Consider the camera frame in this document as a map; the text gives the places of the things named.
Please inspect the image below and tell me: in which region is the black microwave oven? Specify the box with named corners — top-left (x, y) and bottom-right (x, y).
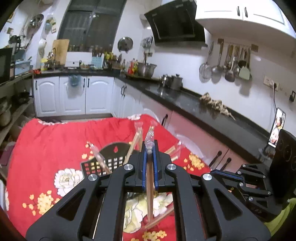
top-left (0, 48), bottom-right (13, 83)

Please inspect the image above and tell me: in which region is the dark kitchen window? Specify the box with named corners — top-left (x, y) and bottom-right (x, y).
top-left (57, 0), bottom-right (126, 52)

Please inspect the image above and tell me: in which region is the phone on stand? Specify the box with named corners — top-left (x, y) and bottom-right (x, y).
top-left (268, 108), bottom-right (286, 148)

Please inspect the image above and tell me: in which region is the steel kettle pot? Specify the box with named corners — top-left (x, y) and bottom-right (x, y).
top-left (169, 74), bottom-right (183, 91)

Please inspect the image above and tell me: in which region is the black range hood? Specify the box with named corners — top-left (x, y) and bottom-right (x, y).
top-left (144, 1), bottom-right (207, 47)

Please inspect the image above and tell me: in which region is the dark green utensil basket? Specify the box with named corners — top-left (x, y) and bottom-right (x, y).
top-left (81, 142), bottom-right (130, 177)

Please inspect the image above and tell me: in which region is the hanging pot lid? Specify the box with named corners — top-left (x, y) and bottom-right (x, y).
top-left (117, 37), bottom-right (133, 53)

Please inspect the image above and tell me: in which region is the chopstick pair long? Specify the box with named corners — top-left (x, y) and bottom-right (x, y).
top-left (87, 142), bottom-right (112, 174)

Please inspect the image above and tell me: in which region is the hanging skimmer ladle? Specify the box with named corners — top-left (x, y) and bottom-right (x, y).
top-left (199, 42), bottom-right (214, 80)

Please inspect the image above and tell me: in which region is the white upper cabinet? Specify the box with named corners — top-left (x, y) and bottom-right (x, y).
top-left (195, 1), bottom-right (295, 52)

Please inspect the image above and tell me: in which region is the metal shelf rack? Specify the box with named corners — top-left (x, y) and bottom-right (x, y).
top-left (0, 72), bottom-right (34, 144)

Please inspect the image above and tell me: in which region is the wooden cutting board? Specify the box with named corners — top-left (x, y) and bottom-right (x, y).
top-left (52, 39), bottom-right (70, 65)

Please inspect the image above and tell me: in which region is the large steel stock pot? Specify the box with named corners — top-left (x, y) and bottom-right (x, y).
top-left (137, 63), bottom-right (157, 78)

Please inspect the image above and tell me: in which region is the red floral table cloth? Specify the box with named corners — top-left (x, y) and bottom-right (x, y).
top-left (5, 114), bottom-right (210, 240)

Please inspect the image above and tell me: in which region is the garlic bunch on counter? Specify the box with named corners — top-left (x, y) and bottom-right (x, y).
top-left (200, 92), bottom-right (236, 120)

